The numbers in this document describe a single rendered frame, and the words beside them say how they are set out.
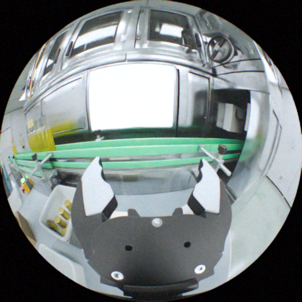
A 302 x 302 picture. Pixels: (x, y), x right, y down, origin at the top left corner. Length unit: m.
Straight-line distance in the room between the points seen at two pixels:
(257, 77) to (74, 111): 0.84
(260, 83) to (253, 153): 0.28
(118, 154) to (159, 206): 0.25
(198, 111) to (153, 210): 0.53
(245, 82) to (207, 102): 0.29
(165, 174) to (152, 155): 0.09
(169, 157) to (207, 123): 0.37
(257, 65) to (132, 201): 0.78
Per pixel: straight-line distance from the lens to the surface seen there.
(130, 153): 0.32
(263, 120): 0.44
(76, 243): 0.37
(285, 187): 3.33
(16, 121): 6.74
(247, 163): 0.47
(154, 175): 0.36
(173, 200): 0.42
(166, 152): 0.33
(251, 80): 0.50
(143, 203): 0.41
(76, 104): 0.56
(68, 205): 0.42
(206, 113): 0.62
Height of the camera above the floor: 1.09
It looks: 26 degrees down
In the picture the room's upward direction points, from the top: 1 degrees clockwise
